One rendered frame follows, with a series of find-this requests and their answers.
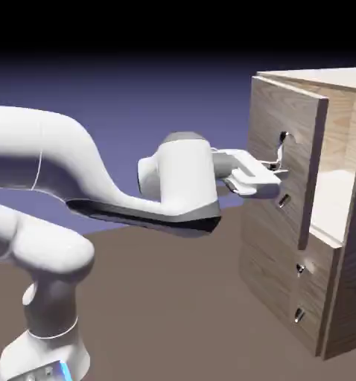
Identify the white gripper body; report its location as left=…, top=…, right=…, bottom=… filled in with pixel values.
left=222, top=149, right=283, bottom=199

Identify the curved metal door handle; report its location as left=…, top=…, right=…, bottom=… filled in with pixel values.
left=273, top=130, right=292, bottom=208

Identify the large wood cabinet door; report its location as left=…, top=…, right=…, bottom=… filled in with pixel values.
left=240, top=76, right=330, bottom=251

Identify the light wood cabinet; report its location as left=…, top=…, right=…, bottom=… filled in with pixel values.
left=239, top=67, right=356, bottom=361

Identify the small wood cabinet door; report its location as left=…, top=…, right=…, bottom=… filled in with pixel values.
left=239, top=205, right=343, bottom=357

